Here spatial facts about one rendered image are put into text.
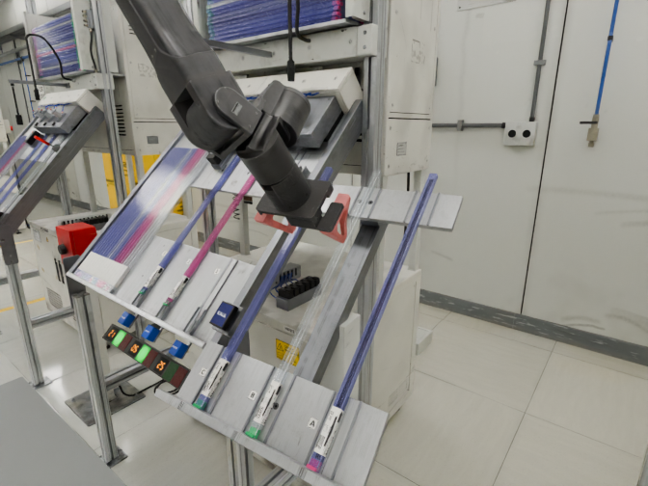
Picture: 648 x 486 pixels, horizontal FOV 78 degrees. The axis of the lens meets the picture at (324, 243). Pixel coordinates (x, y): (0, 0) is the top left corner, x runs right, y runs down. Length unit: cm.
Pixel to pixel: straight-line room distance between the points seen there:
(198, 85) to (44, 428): 72
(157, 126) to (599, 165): 223
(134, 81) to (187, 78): 185
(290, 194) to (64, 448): 62
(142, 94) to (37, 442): 176
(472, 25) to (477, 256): 128
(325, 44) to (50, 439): 104
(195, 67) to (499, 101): 211
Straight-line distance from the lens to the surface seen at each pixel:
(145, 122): 234
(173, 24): 52
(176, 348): 91
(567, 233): 245
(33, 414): 103
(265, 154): 49
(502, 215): 249
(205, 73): 49
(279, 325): 116
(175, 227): 245
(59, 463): 89
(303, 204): 55
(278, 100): 55
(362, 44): 109
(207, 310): 91
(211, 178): 122
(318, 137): 102
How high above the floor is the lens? 114
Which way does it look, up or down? 16 degrees down
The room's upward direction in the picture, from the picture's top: straight up
